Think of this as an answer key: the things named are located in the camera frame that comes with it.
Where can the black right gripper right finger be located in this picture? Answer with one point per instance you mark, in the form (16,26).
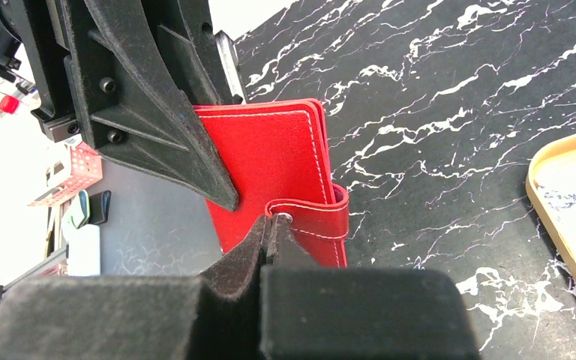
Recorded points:
(308,311)

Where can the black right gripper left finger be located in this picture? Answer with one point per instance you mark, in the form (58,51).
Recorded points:
(211,315)

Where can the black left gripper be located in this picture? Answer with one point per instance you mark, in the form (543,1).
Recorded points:
(128,107)

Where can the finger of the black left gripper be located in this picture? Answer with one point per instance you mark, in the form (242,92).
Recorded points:
(182,30)

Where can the red leather card holder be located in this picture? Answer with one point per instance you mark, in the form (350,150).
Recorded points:
(277,155)

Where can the red perforated basket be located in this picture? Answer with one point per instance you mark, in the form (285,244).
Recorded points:
(71,167)

